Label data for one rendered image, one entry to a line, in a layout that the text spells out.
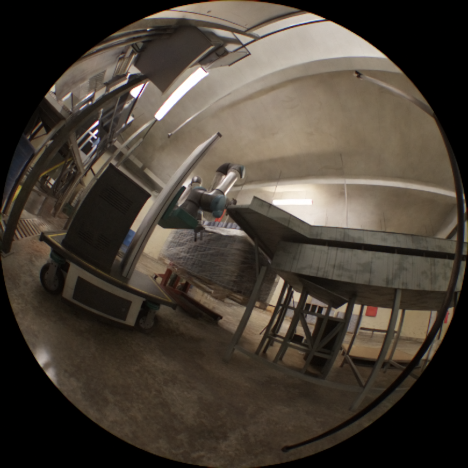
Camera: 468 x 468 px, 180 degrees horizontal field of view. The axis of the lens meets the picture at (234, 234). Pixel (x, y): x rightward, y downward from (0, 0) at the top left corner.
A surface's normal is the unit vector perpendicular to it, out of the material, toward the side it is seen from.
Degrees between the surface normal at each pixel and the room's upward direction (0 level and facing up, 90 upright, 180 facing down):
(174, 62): 180
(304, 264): 90
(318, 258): 90
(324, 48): 180
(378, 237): 90
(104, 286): 90
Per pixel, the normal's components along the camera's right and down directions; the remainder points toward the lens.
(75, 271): 0.71, 0.04
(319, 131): -0.38, 0.86
